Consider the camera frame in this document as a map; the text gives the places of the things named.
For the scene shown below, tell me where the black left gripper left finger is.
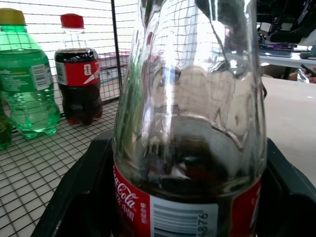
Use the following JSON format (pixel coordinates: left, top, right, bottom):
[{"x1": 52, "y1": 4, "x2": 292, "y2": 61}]
[{"x1": 31, "y1": 135, "x2": 117, "y2": 237}]

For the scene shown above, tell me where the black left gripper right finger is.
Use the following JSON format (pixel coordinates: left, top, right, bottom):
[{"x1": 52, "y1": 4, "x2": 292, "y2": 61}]
[{"x1": 256, "y1": 138, "x2": 316, "y2": 237}]

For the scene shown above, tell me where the glass cola bottle red label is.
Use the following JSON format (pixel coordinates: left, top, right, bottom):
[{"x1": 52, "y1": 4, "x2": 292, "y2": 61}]
[{"x1": 110, "y1": 0, "x2": 268, "y2": 237}]

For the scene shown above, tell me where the plastic cola bottle red cap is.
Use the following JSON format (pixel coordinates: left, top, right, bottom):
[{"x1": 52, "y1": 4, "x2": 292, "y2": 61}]
[{"x1": 54, "y1": 13, "x2": 103, "y2": 126}]

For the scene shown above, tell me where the green plastic soda bottle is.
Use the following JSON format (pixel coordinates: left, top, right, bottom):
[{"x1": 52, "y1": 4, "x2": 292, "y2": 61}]
[{"x1": 0, "y1": 8, "x2": 61, "y2": 140}]

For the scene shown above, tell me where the white desk with equipment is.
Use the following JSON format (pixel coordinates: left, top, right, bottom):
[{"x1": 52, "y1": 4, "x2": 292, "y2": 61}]
[{"x1": 255, "y1": 0, "x2": 316, "y2": 84}]

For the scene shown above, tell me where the black wire grid rack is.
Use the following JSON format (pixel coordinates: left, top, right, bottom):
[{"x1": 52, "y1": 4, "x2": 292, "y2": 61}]
[{"x1": 0, "y1": 0, "x2": 139, "y2": 237}]

